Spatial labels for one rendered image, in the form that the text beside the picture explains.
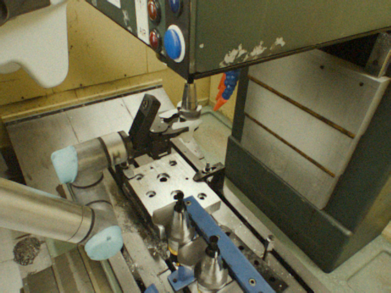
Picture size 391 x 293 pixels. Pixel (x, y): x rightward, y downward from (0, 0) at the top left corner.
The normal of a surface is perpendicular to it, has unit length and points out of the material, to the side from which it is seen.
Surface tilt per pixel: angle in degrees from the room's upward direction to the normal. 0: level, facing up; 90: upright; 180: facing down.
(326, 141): 89
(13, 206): 63
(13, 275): 17
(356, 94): 90
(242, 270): 0
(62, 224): 74
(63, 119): 24
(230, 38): 90
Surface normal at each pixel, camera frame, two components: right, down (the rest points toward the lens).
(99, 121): 0.26, -0.48
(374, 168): -0.84, 0.32
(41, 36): 0.91, 0.29
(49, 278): -0.04, -0.84
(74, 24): 0.54, 0.54
